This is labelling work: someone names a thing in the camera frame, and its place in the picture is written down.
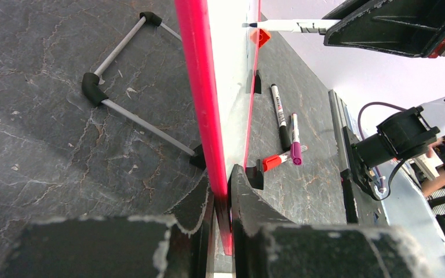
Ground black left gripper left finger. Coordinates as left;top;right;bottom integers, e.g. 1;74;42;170
0;177;214;277

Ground purple capped marker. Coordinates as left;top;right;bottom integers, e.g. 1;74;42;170
290;113;302;166

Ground red capped marker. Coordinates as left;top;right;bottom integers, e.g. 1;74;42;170
262;145;302;172

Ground blue capped white marker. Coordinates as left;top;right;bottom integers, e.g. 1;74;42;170
242;19;340;35

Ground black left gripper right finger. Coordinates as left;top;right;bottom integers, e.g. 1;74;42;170
230;164;433;277

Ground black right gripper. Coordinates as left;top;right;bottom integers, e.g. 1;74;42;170
324;0;445;58

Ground whiteboard wire stand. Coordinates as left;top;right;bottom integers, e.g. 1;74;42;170
81;12;206;170

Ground black whiteboard foot clip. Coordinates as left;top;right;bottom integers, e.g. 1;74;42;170
245;159;264;191
246;69;262;94

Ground person forearm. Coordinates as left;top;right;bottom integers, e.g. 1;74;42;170
420;140;445;198

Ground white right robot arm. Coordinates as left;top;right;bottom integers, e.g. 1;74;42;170
230;1;445;277

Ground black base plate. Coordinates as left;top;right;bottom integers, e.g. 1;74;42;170
340;126;388;226

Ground black capped marker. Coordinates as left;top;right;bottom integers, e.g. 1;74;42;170
271;83;291;151

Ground pink framed whiteboard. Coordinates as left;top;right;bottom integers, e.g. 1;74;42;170
175;1;261;255

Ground orange toy brick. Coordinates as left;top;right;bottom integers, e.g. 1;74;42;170
250;29;272;49

